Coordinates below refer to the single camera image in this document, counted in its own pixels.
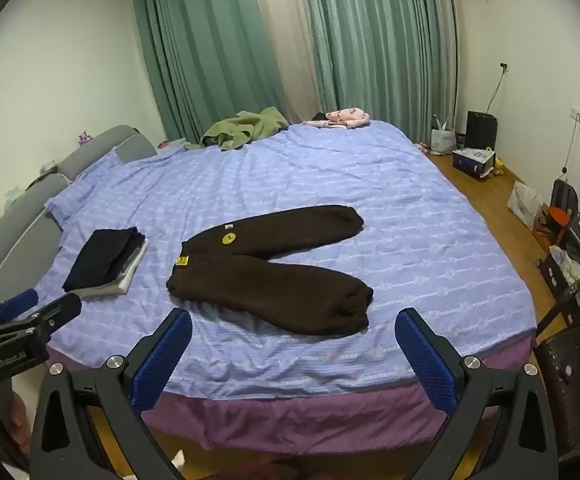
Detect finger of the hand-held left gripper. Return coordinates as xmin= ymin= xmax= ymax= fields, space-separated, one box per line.
xmin=20 ymin=291 xmax=83 ymax=335
xmin=0 ymin=287 xmax=39 ymax=322

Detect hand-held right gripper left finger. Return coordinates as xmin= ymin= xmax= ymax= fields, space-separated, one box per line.
xmin=29 ymin=306 xmax=194 ymax=480

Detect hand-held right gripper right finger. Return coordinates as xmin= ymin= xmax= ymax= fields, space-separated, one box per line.
xmin=394 ymin=306 xmax=560 ymax=480

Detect brown corduroy pants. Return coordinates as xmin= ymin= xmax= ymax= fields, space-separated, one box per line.
xmin=166 ymin=205 xmax=375 ymax=338

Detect grey padded headboard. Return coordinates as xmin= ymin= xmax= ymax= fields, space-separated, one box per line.
xmin=0 ymin=125 xmax=158 ymax=307

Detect black folded clothes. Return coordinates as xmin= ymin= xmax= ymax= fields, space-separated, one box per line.
xmin=61 ymin=227 xmax=143 ymax=292

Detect white folded garment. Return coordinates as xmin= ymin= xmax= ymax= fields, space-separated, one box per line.
xmin=77 ymin=237 xmax=151 ymax=301

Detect purple bed skirt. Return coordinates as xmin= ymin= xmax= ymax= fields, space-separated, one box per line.
xmin=45 ymin=335 xmax=535 ymax=457

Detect blue floral pillow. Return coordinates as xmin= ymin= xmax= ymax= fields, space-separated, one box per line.
xmin=44 ymin=146 xmax=171 ymax=233

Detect brown woven basket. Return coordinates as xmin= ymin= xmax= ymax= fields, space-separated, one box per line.
xmin=532 ymin=327 xmax=580 ymax=453

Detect blue floral bedsheet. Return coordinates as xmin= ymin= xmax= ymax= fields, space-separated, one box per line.
xmin=45 ymin=120 xmax=538 ymax=401

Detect white plastic bag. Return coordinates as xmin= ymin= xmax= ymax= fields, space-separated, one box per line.
xmin=507 ymin=181 xmax=544 ymax=229

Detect blue cardboard box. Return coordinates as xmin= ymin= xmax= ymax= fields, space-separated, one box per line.
xmin=452 ymin=147 xmax=496 ymax=182

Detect white paper bag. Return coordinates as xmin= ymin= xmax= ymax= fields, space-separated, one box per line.
xmin=431 ymin=115 xmax=458 ymax=156

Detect black floor appliance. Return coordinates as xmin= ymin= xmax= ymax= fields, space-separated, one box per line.
xmin=466 ymin=110 xmax=499 ymax=151

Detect green crumpled blanket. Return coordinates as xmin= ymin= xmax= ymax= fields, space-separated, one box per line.
xmin=185 ymin=107 xmax=291 ymax=152

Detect pink patterned garment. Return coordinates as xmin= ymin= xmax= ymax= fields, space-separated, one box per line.
xmin=301 ymin=108 xmax=372 ymax=131

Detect beige sheer curtain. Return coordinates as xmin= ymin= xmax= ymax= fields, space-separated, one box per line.
xmin=247 ymin=0 xmax=323 ymax=123

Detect black hanging cable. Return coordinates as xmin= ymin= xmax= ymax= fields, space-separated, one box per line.
xmin=561 ymin=115 xmax=580 ymax=177

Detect black wall plug cable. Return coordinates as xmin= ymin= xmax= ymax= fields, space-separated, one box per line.
xmin=486 ymin=62 xmax=509 ymax=113

